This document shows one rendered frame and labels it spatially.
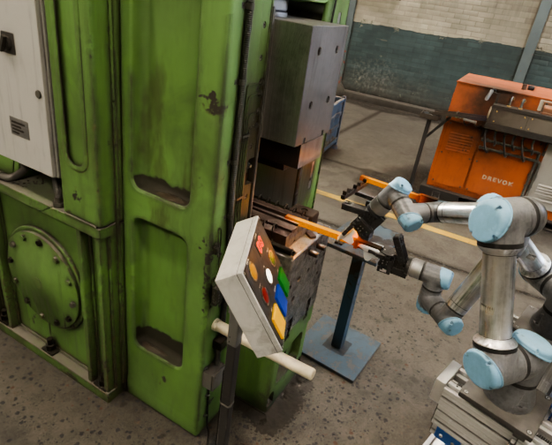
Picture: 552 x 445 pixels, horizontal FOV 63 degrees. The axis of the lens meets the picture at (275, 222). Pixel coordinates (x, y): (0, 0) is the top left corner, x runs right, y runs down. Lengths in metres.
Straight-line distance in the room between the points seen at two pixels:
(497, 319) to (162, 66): 1.29
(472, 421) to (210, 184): 1.15
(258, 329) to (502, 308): 0.67
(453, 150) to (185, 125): 4.01
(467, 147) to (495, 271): 3.94
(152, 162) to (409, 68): 7.99
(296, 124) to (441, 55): 7.79
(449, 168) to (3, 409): 4.50
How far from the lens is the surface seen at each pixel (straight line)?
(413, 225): 1.63
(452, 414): 1.74
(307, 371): 1.74
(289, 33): 1.58
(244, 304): 1.22
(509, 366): 1.45
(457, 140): 5.25
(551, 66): 9.17
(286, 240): 1.83
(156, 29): 1.65
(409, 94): 9.45
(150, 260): 1.96
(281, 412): 2.43
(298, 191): 2.15
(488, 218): 1.32
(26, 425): 2.46
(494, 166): 5.27
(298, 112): 1.59
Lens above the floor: 1.86
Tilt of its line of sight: 27 degrees down
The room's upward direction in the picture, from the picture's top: 8 degrees clockwise
